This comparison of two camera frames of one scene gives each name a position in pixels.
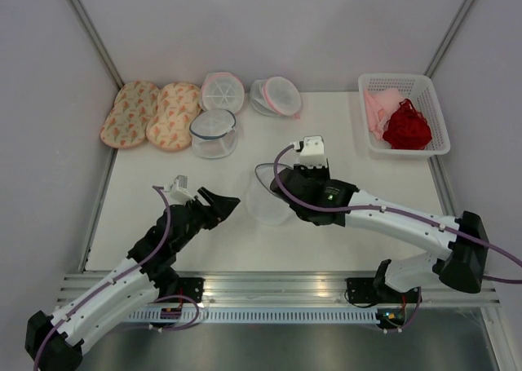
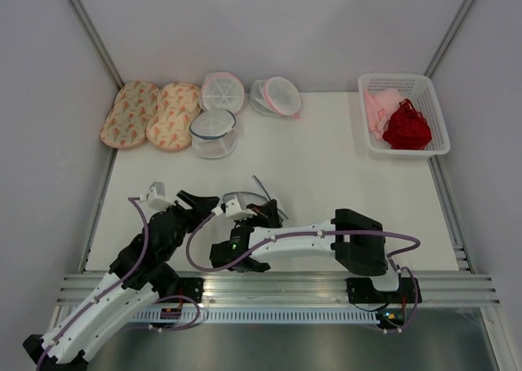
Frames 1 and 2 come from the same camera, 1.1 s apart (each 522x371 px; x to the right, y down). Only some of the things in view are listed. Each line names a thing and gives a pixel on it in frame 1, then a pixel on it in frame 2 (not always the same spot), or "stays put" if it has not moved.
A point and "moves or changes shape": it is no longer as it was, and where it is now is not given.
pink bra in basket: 382,104 stays put
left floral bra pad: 127,121 stays put
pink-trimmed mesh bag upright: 221,90 stays put
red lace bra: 407,128 stays put
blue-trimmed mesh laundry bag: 264,206 moves or changes shape
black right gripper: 303,170 -> 267,213
